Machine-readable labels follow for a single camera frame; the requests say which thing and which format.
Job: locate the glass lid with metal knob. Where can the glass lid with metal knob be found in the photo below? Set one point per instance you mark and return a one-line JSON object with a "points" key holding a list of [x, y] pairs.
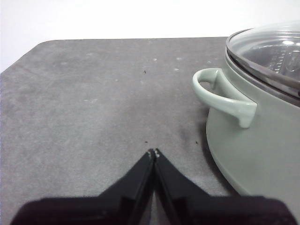
{"points": [[262, 47]]}

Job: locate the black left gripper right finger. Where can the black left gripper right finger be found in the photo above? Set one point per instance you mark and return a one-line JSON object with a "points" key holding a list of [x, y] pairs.
{"points": [[211, 211]]}

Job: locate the pale green electric steamer pot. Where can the pale green electric steamer pot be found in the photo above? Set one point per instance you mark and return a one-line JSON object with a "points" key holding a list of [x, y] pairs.
{"points": [[257, 145]]}

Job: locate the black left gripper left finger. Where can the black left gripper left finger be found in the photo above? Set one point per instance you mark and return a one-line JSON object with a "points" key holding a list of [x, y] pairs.
{"points": [[98, 211]]}

